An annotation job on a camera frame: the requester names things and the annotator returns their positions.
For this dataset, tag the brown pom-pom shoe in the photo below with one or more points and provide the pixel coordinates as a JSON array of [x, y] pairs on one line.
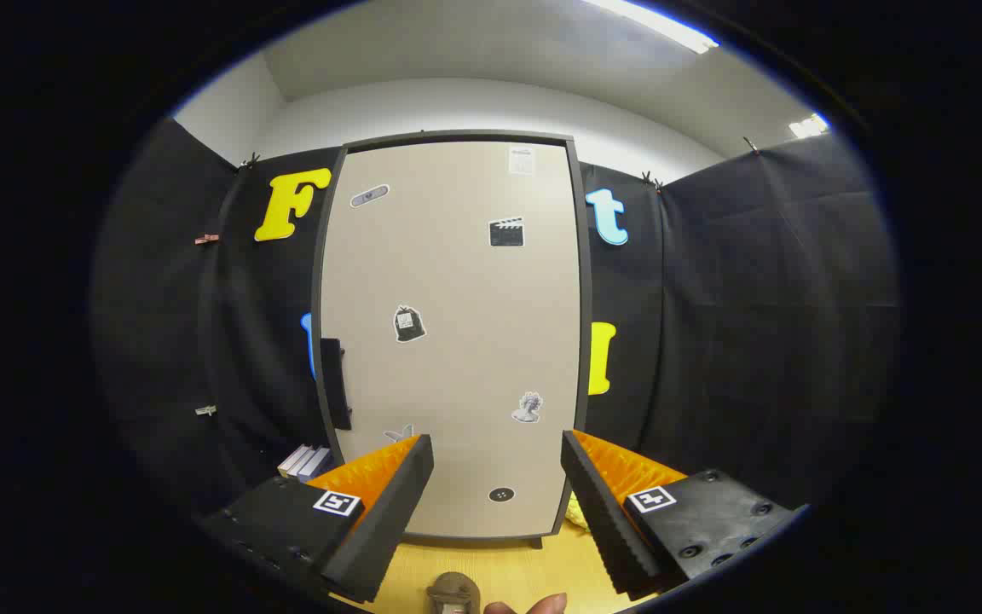
[[453, 593]]

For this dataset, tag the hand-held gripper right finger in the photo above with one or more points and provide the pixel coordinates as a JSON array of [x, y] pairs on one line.
[[606, 520]]

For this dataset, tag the black backdrop cloth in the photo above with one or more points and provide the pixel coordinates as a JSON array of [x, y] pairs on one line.
[[755, 298]]

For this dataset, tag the long ceiling light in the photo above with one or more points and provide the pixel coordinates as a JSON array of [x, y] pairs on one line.
[[661, 24]]

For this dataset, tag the black binder clip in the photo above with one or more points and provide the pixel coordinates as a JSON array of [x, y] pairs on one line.
[[249, 160], [751, 145], [651, 179]]

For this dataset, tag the yellow plush toy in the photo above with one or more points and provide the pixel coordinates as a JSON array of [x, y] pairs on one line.
[[576, 512]]

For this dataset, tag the small ceiling light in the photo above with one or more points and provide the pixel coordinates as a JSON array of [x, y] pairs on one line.
[[808, 126]]

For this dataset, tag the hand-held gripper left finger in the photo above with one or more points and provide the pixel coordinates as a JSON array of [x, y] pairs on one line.
[[389, 520]]

